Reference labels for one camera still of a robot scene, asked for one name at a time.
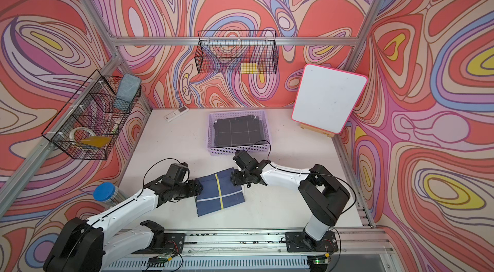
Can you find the wooden easel stand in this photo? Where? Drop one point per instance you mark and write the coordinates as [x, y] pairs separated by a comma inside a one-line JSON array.
[[317, 130]]

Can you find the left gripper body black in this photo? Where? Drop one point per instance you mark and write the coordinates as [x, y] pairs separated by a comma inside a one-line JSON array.
[[185, 190]]

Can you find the grey blue sponge block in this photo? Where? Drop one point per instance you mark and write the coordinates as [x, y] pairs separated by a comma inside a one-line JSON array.
[[128, 87]]

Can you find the dark grey checked pillowcase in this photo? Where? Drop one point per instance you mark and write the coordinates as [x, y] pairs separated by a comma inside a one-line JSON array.
[[238, 131]]

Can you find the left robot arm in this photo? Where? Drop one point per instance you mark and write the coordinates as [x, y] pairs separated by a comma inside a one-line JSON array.
[[95, 243]]

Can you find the white remote control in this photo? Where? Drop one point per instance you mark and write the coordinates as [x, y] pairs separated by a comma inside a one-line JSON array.
[[176, 113]]

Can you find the yellow card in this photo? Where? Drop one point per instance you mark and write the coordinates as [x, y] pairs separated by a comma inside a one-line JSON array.
[[96, 141]]

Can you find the clear tape roll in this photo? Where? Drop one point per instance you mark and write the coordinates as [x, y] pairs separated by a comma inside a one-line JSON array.
[[80, 133]]

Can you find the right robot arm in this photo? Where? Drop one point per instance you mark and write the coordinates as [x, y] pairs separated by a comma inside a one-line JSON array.
[[325, 195]]

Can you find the white board pink frame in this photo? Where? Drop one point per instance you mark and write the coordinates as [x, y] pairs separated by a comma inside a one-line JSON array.
[[326, 97]]

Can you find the navy yellow-striped pillowcase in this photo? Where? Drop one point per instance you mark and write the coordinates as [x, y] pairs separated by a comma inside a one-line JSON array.
[[218, 193]]

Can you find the aluminium rail frame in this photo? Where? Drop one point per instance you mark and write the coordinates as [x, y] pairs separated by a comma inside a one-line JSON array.
[[360, 249]]

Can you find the black wire basket back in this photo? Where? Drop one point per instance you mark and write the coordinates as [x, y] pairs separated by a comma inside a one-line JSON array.
[[223, 51]]

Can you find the purple plastic basket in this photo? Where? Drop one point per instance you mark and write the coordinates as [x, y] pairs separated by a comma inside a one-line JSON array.
[[231, 150]]

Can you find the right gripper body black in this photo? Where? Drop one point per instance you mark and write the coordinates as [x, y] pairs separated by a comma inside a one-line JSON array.
[[240, 177]]

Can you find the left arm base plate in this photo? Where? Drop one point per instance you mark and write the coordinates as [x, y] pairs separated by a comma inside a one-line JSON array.
[[171, 243]]

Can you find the green circuit board left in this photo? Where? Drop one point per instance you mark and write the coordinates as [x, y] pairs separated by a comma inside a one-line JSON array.
[[154, 261]]

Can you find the blue-lid clear jar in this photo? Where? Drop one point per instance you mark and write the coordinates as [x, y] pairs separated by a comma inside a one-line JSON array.
[[109, 194]]

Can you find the black wire basket left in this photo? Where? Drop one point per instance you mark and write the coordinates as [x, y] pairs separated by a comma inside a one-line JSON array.
[[93, 105]]

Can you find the yellow sponge pad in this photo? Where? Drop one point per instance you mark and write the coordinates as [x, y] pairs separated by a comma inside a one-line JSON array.
[[249, 68]]

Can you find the black wire basket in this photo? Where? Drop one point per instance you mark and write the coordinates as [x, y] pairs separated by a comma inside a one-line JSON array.
[[223, 51], [93, 105]]

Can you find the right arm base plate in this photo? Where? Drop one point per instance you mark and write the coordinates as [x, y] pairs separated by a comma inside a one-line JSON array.
[[300, 242]]

